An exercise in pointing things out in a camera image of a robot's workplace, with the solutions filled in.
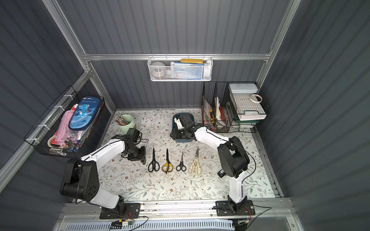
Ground teal plastic storage box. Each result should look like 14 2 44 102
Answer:
170 112 194 143

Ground black wire side basket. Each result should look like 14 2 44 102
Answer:
24 86 105 158

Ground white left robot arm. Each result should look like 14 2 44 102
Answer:
60 128 146 213

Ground blue shark pencil case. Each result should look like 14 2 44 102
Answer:
68 96 103 131

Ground pink pencil case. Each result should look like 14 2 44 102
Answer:
55 110 74 145

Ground small black scissors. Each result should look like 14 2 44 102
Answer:
176 153 187 172

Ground mint green pen cup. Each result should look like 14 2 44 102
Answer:
115 114 137 135

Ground tape roll in basket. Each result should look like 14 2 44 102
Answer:
148 62 166 79

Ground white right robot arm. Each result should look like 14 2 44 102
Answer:
170 113 251 206

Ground white wire wall basket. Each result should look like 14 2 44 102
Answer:
147 57 214 81

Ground cream handled kitchen scissors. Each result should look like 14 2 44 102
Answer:
188 148 202 176

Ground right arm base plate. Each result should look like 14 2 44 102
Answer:
213 200 256 217

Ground white tape roll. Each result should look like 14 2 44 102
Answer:
250 94 263 104

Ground large black scissors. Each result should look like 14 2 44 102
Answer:
148 148 160 173

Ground yellow case in basket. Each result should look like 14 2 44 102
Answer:
180 58 203 64

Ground black wire desk organizer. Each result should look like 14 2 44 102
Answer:
202 81 270 133

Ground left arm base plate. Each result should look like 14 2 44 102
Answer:
99 203 141 219

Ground yellow handled scissors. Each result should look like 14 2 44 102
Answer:
162 149 173 174

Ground checkered white notebook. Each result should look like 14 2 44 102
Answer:
230 93 267 121

